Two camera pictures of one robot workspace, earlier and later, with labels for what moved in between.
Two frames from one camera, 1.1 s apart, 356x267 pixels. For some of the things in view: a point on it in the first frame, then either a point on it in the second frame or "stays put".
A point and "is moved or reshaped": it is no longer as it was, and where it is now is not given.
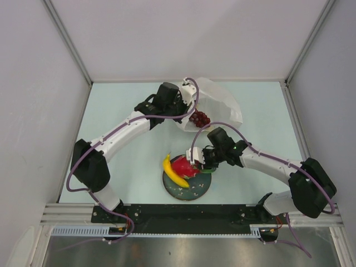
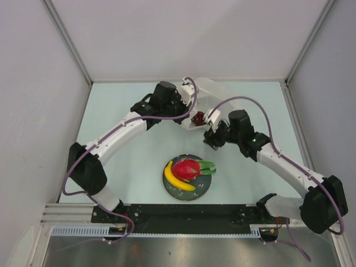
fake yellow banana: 168,168 is moved or reshaped
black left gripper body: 178,108 stays put
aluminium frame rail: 82,213 stays put
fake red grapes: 199,118 stays put
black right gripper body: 213,157 -> 223,134
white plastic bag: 219,105 stays put
